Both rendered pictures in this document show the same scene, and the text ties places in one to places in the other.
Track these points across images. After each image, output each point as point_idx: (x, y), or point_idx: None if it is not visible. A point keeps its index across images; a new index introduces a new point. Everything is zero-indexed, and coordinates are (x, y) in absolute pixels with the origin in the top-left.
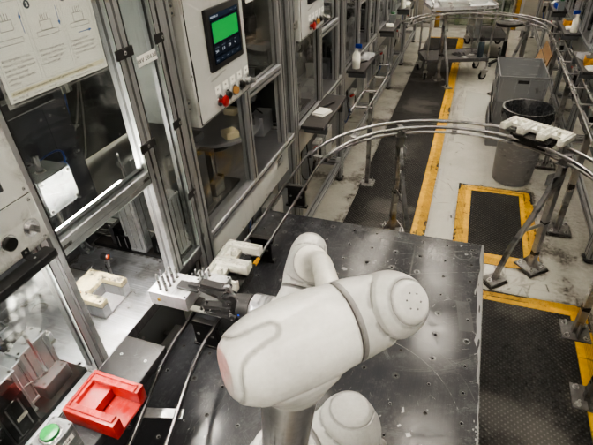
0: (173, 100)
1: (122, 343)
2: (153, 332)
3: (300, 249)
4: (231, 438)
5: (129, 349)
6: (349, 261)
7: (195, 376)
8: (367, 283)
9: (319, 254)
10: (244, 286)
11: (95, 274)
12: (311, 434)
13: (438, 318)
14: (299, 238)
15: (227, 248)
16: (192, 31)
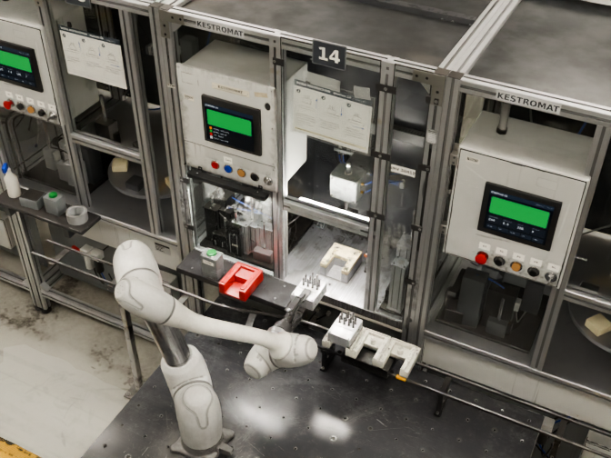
0: (420, 212)
1: (293, 284)
2: None
3: (287, 333)
4: (240, 374)
5: (287, 289)
6: None
7: None
8: (137, 276)
9: (260, 331)
10: (367, 369)
11: (355, 255)
12: (192, 381)
13: None
14: (304, 335)
15: (406, 346)
16: (465, 186)
